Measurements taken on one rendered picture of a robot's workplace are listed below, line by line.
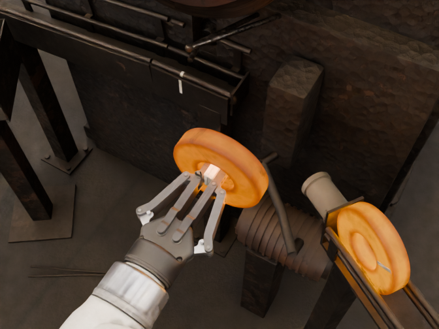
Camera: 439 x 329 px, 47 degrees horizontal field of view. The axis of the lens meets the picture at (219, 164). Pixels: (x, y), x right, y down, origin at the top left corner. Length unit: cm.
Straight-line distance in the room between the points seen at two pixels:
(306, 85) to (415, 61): 19
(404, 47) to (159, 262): 56
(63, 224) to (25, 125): 47
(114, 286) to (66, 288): 99
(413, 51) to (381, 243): 34
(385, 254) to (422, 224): 97
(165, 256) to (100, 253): 100
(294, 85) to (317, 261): 37
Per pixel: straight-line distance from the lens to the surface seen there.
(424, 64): 93
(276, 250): 109
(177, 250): 70
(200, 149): 73
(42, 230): 174
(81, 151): 187
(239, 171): 72
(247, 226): 109
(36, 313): 165
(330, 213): 89
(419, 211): 181
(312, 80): 96
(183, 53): 113
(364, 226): 84
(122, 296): 66
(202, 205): 73
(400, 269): 84
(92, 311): 66
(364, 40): 94
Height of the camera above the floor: 148
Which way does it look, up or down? 56 degrees down
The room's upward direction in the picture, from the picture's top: straight up
